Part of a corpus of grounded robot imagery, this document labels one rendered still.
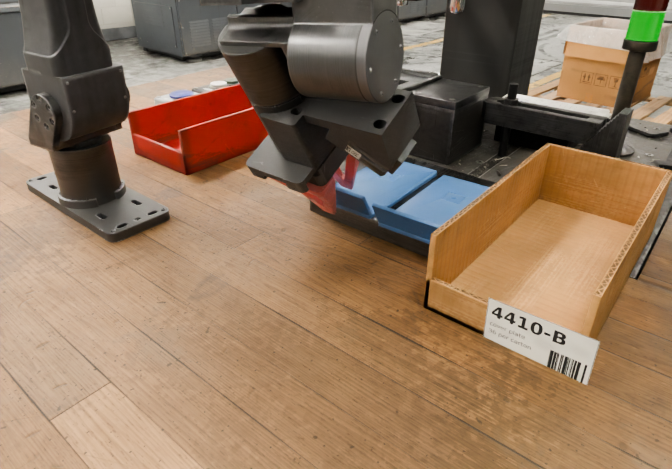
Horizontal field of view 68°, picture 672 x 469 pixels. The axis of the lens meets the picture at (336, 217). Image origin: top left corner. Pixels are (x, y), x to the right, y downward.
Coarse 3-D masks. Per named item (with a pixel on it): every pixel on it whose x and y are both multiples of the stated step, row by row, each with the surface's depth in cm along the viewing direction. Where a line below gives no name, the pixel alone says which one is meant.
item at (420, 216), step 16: (448, 176) 58; (432, 192) 54; (448, 192) 54; (464, 192) 54; (480, 192) 54; (384, 208) 46; (400, 208) 51; (416, 208) 51; (432, 208) 51; (448, 208) 51; (384, 224) 48; (400, 224) 46; (416, 224) 44; (432, 224) 43
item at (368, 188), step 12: (408, 168) 60; (420, 168) 60; (360, 180) 57; (372, 180) 57; (384, 180) 57; (396, 180) 57; (408, 180) 57; (420, 180) 57; (336, 192) 49; (348, 192) 48; (360, 192) 54; (372, 192) 54; (384, 192) 54; (396, 192) 54; (336, 204) 52; (348, 204) 50; (360, 204) 48; (384, 204) 52; (372, 216) 50
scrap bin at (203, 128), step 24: (192, 96) 74; (216, 96) 77; (240, 96) 81; (144, 120) 69; (168, 120) 72; (192, 120) 75; (216, 120) 64; (240, 120) 68; (144, 144) 67; (168, 144) 72; (192, 144) 63; (216, 144) 66; (240, 144) 69; (192, 168) 64
